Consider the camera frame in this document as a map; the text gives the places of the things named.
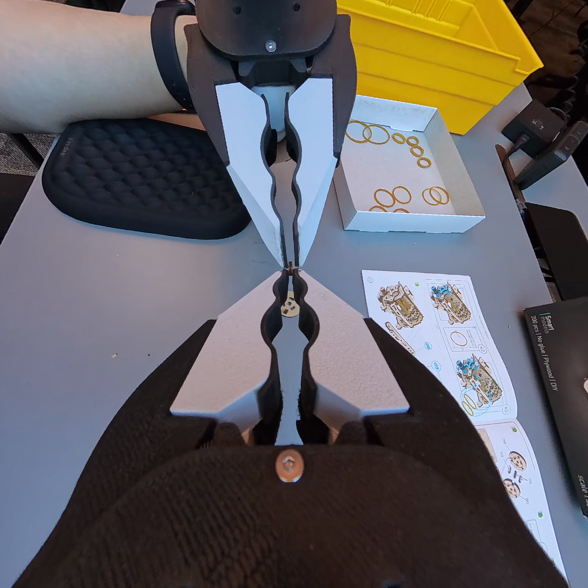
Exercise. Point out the black power adapter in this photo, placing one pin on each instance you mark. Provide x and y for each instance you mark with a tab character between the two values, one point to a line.
551	151

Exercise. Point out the printed instruction booklet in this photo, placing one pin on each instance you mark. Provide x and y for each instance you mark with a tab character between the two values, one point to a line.
496	349

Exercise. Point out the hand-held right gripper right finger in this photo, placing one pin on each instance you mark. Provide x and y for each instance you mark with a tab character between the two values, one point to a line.
353	367

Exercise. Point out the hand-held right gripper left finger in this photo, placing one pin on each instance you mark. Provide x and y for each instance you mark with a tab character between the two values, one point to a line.
220	367

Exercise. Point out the person's left forearm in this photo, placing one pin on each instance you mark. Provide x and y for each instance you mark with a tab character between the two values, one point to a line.
69	59

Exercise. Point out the black textured wrist rest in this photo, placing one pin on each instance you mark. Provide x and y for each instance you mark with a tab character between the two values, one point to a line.
138	183

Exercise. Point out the yellow plastic bin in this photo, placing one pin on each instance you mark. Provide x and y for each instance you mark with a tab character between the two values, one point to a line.
436	69

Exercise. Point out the white cardboard tray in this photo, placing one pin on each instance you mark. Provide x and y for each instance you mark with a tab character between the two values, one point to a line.
413	223

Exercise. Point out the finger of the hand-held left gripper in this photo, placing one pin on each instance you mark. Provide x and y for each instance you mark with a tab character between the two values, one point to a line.
239	138
317	128

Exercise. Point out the black model kit box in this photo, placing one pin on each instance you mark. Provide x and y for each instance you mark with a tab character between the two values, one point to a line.
560	413

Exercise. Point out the round wooden disc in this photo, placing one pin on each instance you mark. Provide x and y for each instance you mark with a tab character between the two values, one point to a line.
289	307

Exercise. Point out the group of tan rubber bands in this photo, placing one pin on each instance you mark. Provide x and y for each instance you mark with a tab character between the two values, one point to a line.
346	131

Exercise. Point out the black flat panel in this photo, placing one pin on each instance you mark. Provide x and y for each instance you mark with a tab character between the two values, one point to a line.
560	252

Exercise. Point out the black wristband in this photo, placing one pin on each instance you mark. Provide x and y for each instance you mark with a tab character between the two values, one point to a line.
163	46

